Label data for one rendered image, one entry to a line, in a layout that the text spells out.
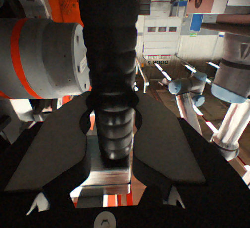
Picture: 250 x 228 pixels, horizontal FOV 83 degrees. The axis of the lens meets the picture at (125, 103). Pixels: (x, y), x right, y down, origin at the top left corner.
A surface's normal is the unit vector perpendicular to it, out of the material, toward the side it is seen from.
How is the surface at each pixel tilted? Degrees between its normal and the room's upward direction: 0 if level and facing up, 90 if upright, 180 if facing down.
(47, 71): 94
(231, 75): 90
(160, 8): 90
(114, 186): 90
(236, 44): 72
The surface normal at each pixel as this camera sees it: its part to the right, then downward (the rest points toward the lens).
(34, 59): 0.04, 0.23
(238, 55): -0.72, 0.59
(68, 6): 0.04, 0.53
